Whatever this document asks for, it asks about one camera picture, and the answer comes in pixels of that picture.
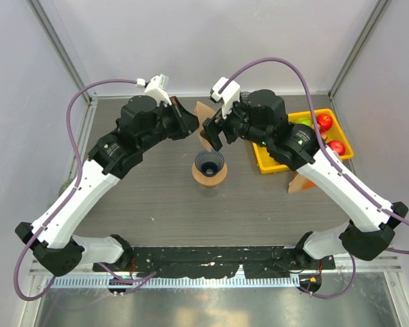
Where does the green apple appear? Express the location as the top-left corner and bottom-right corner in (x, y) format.
(295, 117), (313, 127)

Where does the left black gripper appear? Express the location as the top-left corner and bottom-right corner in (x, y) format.
(139, 95), (203, 152)

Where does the green melon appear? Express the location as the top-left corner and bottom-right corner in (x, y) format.
(59, 179), (73, 195)

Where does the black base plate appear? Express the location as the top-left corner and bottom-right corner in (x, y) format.
(108, 246), (336, 279)

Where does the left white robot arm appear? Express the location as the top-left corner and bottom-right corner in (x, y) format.
(15, 95), (199, 277)

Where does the yellow plastic bin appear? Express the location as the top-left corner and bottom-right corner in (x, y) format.
(252, 108), (354, 174)

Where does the glass carafe with wood band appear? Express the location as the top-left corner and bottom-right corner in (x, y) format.
(200, 186), (219, 198)

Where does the brown paper filter stack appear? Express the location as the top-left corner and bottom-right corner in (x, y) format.
(288, 172), (309, 194)

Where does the blue glass dripper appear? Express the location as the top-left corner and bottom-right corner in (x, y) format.
(194, 150), (225, 177)

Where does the orange filter holder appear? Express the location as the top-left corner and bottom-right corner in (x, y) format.
(302, 181), (316, 189)

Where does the peach fruit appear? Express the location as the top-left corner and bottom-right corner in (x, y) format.
(318, 125), (328, 142)

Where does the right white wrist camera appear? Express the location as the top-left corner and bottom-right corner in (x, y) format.
(209, 77), (241, 119)

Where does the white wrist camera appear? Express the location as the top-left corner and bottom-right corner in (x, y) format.
(209, 77), (241, 119)
(136, 74), (172, 106)

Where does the white slotted cable duct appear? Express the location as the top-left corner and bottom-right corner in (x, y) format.
(51, 274), (300, 290)

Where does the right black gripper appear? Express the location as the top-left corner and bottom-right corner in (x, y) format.
(200, 96), (271, 151)

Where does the wooden dripper ring holder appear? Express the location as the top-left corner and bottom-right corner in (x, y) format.
(192, 163), (228, 188)

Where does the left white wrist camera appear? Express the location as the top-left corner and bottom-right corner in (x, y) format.
(136, 74), (172, 106)

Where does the red apple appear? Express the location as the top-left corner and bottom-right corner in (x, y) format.
(327, 140), (346, 156)
(316, 114), (333, 131)

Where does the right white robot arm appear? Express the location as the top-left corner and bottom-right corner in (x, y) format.
(200, 89), (408, 268)

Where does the brown paper coffee filter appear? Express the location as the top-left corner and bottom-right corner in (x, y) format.
(194, 102), (215, 151)

